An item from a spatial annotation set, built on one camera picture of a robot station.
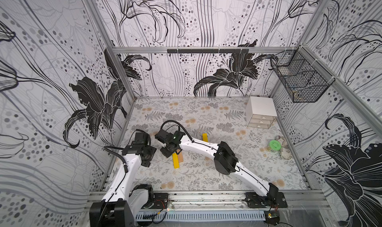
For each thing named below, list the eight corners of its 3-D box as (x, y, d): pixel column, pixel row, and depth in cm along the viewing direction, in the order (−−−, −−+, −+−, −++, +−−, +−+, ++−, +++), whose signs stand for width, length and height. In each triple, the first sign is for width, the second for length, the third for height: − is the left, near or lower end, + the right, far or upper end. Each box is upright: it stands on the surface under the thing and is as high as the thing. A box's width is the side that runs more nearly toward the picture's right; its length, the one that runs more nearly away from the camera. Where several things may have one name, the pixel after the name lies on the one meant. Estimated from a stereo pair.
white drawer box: (246, 127, 103) (252, 114, 92) (245, 108, 114) (250, 95, 102) (268, 130, 101) (277, 117, 90) (265, 111, 112) (272, 97, 101)
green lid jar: (266, 150, 92) (269, 147, 88) (269, 141, 96) (271, 138, 92) (276, 155, 90) (280, 151, 86) (278, 145, 94) (281, 142, 90)
